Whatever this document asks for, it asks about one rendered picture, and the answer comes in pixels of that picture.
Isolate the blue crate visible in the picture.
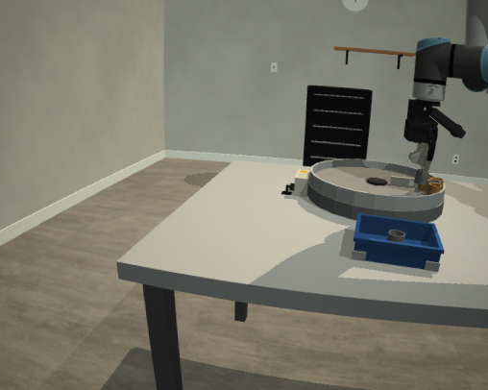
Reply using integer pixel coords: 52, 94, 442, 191
351, 213, 444, 272

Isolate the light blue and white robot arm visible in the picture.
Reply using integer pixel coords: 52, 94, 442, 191
412, 0, 488, 138

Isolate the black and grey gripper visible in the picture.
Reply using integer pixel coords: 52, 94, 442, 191
403, 99, 441, 179

